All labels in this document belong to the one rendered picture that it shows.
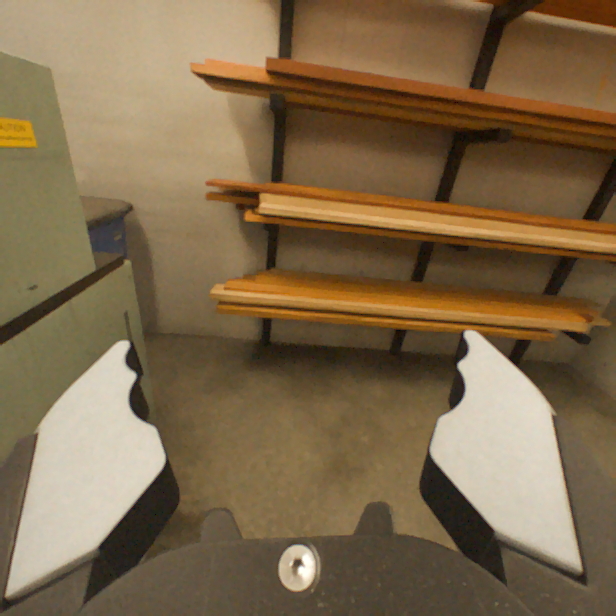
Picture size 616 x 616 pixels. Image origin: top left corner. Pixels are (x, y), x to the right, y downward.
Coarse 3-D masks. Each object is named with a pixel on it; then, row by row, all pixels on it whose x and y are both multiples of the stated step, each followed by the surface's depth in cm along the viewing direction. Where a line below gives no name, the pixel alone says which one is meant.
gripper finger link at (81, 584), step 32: (32, 448) 7; (0, 480) 6; (0, 512) 6; (0, 544) 5; (0, 576) 5; (64, 576) 5; (96, 576) 5; (0, 608) 5; (32, 608) 5; (64, 608) 5
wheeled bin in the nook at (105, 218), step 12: (84, 204) 140; (96, 204) 145; (108, 204) 149; (120, 204) 157; (84, 216) 128; (96, 216) 133; (108, 216) 141; (120, 216) 156; (96, 228) 139; (108, 228) 150; (120, 228) 162; (96, 240) 141; (108, 240) 152; (120, 240) 164; (108, 252) 153; (120, 252) 166
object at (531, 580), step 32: (576, 448) 7; (576, 480) 6; (608, 480) 6; (576, 512) 6; (608, 512) 6; (608, 544) 5; (512, 576) 5; (544, 576) 5; (608, 576) 5; (544, 608) 4; (576, 608) 4; (608, 608) 4
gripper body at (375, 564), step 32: (224, 512) 6; (384, 512) 6; (192, 544) 5; (224, 544) 5; (256, 544) 5; (288, 544) 5; (320, 544) 5; (352, 544) 5; (384, 544) 5; (416, 544) 5; (128, 576) 5; (160, 576) 5; (192, 576) 5; (224, 576) 5; (256, 576) 5; (288, 576) 5; (320, 576) 5; (352, 576) 5; (384, 576) 5; (416, 576) 5; (448, 576) 5; (480, 576) 5; (96, 608) 4; (128, 608) 4; (160, 608) 4; (192, 608) 4; (224, 608) 4; (256, 608) 4; (288, 608) 4; (320, 608) 4; (352, 608) 4; (384, 608) 4; (416, 608) 4; (448, 608) 4; (480, 608) 4; (512, 608) 4
